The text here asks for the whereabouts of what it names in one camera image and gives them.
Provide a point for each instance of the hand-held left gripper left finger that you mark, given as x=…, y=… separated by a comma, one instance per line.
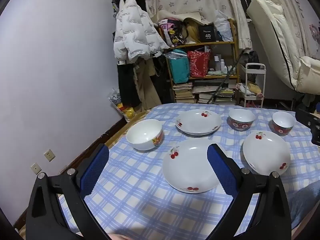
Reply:
x=93, y=172

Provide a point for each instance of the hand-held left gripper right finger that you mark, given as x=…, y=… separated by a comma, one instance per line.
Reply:
x=222, y=170

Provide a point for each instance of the large white cherry plate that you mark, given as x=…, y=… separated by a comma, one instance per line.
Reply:
x=190, y=165

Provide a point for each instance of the white bowl with colourful label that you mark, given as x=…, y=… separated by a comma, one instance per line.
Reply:
x=142, y=135

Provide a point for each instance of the small red patterned bowl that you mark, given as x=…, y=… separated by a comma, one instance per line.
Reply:
x=283, y=120

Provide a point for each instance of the blue checked tablecloth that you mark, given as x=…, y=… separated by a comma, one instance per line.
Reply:
x=135, y=187

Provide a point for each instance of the large red patterned bowl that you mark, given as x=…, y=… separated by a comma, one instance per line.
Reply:
x=241, y=116

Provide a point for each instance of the white trolley cart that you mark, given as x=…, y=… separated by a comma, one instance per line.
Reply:
x=250, y=90

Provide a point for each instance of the yellow snack bags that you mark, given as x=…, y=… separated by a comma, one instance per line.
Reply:
x=125, y=110

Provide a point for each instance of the stack of flat books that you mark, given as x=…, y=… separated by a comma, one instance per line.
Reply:
x=220, y=95

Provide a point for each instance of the grey-blue clothing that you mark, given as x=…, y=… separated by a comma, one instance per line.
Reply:
x=305, y=202

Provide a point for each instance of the white recliner chair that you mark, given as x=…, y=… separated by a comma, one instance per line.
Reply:
x=280, y=42

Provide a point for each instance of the stack of worn books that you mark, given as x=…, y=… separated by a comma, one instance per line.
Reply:
x=183, y=92

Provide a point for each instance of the dark leaning rod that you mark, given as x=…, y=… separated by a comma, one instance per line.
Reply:
x=225, y=80

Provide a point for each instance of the black hanging trousers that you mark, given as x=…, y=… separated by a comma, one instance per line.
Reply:
x=126, y=85

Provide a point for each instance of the beige hanging garment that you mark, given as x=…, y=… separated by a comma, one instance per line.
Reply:
x=147, y=87

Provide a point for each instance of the group of white bottles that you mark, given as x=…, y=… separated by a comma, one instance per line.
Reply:
x=221, y=63

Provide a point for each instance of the black hanging garment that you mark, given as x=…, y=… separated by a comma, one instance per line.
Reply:
x=161, y=80

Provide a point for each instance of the red patterned bag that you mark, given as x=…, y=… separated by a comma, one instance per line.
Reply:
x=198, y=63

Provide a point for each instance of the teal bag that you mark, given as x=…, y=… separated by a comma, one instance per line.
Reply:
x=178, y=67

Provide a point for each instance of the clear plastic bag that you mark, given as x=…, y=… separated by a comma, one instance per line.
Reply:
x=223, y=26

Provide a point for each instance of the wooden shelf rack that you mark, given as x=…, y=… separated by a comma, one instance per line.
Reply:
x=200, y=44

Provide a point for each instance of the black box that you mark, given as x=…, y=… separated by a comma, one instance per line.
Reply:
x=207, y=33

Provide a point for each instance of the white puffer jacket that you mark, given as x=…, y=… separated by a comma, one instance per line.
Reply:
x=135, y=35

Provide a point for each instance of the pink printed bag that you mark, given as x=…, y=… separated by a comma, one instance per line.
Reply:
x=172, y=32

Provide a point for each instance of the wall socket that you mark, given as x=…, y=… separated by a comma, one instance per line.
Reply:
x=49, y=155
x=35, y=168

